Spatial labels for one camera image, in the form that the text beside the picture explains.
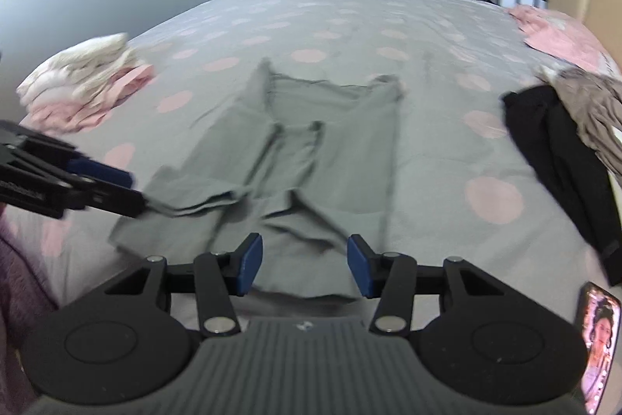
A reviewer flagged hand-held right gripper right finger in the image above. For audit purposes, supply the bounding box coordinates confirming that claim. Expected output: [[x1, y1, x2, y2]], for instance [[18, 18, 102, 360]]
[[346, 234, 506, 337]]

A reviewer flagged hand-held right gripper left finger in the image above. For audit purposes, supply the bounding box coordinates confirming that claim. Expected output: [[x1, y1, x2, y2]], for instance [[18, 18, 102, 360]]
[[104, 233, 264, 339]]

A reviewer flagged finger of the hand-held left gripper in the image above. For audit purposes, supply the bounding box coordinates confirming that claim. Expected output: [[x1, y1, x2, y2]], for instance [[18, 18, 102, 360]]
[[61, 174, 147, 221], [63, 155, 136, 192]]

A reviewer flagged pale grey long-sleeve shirt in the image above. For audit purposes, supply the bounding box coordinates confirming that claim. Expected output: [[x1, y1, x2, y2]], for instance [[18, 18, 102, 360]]
[[109, 58, 406, 299]]

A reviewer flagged pink folded cloth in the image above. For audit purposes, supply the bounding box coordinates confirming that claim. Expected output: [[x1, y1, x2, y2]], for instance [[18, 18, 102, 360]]
[[19, 65, 157, 135]]

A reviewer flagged white folded cloth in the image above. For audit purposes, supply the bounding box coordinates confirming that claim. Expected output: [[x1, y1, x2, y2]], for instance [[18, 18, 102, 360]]
[[16, 32, 134, 107]]

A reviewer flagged purple fleece robe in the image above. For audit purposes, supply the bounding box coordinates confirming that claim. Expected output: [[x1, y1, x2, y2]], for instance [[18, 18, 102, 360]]
[[0, 206, 61, 415]]

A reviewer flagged black garment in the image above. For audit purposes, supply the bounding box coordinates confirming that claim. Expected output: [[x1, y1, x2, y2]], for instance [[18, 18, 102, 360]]
[[502, 84, 622, 287]]

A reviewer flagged grey pink-dotted bedsheet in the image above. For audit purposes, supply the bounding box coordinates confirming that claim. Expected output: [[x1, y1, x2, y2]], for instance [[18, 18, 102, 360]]
[[0, 0, 622, 338]]

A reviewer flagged smartphone with lit screen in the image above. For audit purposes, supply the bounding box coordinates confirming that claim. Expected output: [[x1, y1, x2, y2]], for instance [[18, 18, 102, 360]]
[[577, 281, 622, 415]]

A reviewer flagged taupe garment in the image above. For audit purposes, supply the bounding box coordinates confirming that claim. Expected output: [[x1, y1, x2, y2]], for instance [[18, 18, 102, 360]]
[[538, 66, 622, 189]]

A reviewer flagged light pink pillow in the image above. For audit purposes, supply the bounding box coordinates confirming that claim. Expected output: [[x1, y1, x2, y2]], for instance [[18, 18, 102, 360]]
[[508, 4, 618, 73]]

